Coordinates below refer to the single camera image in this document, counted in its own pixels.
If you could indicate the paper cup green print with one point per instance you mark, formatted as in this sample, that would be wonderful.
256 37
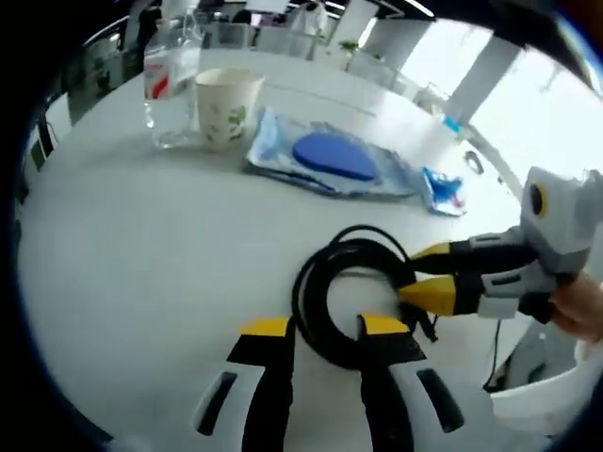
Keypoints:
226 108

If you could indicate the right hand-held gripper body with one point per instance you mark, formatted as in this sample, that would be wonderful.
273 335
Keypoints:
570 226

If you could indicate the black curved table item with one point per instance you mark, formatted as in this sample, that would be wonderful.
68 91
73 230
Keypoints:
473 161

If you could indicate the clear bottle red label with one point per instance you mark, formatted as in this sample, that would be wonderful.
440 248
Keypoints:
172 85

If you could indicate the green potted plant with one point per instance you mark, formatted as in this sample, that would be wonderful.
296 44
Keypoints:
349 47

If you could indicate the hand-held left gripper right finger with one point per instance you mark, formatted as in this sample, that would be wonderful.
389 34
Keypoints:
386 376

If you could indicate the small blue box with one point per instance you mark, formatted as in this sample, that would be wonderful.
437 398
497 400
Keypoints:
453 124

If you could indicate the blue tissue packet pink spots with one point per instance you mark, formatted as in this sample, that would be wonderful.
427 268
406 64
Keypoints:
443 193

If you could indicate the person's right hand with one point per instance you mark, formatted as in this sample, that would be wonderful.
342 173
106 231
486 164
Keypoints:
581 306

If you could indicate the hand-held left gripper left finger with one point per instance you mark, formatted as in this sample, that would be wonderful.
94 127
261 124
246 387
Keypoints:
268 376

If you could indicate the white packet blue oval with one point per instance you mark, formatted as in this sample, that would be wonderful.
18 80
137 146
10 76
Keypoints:
330 160

